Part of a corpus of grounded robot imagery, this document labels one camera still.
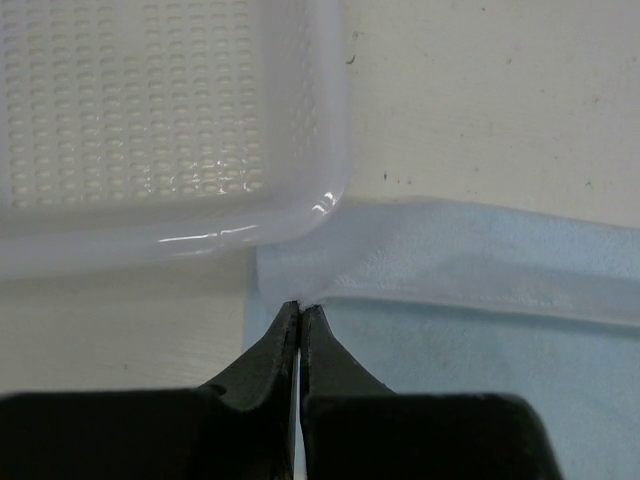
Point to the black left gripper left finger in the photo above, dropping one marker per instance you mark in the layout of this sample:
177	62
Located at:
236	425

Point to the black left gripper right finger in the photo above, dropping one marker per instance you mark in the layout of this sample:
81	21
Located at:
355	427

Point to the light blue towel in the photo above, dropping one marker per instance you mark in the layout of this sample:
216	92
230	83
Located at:
444	297

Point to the white perforated plastic basket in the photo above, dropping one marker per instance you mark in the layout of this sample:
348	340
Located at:
139	132

